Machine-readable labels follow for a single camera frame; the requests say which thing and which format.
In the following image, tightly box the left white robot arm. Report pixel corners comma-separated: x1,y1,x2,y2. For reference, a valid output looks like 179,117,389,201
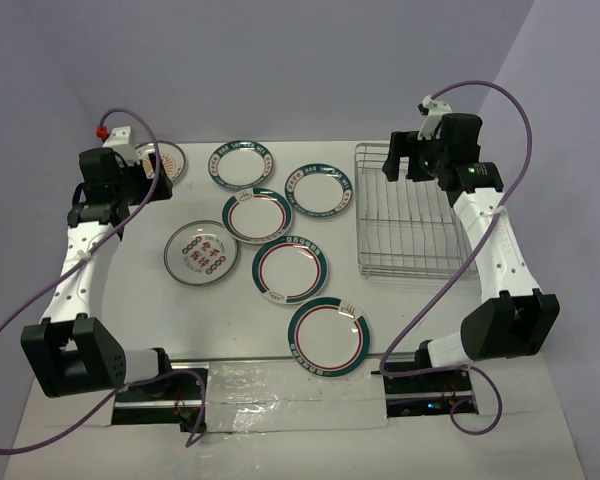
20,146,176,399

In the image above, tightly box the orange sunburst pattern plate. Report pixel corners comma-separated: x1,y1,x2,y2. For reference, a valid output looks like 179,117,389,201
136,141,187,183

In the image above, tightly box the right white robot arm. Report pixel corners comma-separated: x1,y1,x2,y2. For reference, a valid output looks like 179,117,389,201
382,113,560,391

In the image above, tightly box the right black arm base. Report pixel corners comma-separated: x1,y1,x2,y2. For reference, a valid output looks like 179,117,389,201
371,369,478,418

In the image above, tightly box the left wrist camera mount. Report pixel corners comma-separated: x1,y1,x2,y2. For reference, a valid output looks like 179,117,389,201
102,126,137,159

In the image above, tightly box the grey rim red character plate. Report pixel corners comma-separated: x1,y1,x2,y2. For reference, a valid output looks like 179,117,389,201
163,220,240,286

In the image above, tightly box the green red ring plate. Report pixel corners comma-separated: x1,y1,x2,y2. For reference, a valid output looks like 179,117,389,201
287,297,371,378
251,235,328,305
221,187,293,245

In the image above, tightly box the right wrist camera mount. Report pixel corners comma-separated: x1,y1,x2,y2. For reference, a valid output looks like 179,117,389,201
417,95,453,140

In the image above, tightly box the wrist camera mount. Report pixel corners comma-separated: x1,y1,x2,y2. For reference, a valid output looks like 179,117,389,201
102,126,137,159
417,95,453,140

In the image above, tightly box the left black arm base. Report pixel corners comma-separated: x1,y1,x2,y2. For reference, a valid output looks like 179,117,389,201
111,374,202,433

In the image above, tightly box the green lettered rim plate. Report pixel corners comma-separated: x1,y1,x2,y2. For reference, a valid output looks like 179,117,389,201
284,163,353,219
208,140,274,191

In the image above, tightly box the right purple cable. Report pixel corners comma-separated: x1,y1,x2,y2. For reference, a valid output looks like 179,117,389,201
379,79,535,437

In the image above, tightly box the silver tape patch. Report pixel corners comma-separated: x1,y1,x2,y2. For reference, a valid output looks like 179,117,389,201
205,360,388,433

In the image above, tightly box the steel wire dish rack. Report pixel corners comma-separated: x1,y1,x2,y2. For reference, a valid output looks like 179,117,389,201
354,143,471,281

